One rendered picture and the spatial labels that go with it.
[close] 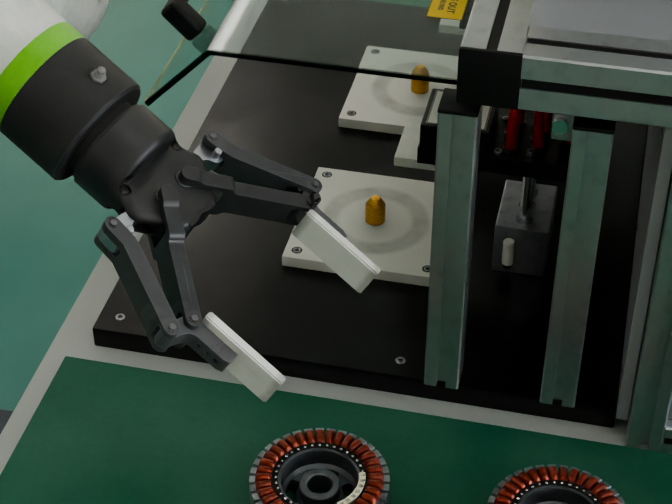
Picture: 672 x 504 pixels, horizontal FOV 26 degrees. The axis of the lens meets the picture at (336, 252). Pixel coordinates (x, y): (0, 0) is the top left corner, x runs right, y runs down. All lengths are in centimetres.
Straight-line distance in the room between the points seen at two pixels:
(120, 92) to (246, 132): 54
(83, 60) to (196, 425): 36
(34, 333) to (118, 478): 130
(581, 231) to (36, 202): 179
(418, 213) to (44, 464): 44
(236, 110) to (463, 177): 53
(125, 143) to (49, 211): 175
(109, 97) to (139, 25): 230
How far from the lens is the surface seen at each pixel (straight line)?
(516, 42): 105
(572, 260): 116
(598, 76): 104
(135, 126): 104
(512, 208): 137
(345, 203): 144
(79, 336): 136
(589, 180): 112
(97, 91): 104
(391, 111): 158
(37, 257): 267
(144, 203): 104
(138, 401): 129
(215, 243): 141
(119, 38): 329
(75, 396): 130
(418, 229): 141
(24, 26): 106
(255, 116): 159
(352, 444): 119
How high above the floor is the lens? 165
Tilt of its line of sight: 39 degrees down
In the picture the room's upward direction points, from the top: straight up
